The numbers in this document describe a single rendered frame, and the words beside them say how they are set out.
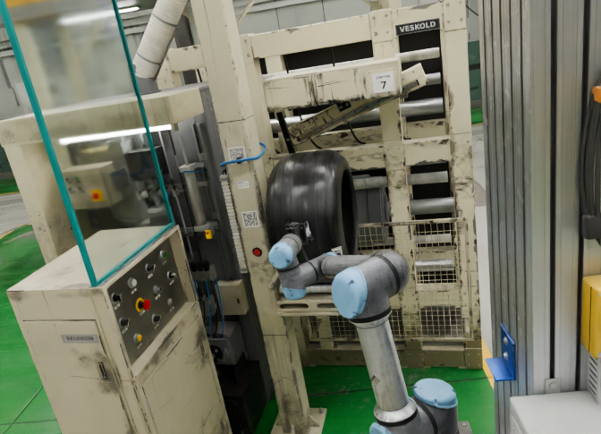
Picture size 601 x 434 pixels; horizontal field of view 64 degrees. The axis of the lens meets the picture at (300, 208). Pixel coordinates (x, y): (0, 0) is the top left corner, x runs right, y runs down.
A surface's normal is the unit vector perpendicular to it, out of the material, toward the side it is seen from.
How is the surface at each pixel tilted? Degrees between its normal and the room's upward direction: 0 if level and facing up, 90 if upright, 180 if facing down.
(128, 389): 90
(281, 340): 90
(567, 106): 90
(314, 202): 60
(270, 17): 90
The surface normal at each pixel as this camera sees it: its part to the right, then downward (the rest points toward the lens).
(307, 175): -0.26, -0.57
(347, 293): -0.84, 0.18
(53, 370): -0.23, 0.34
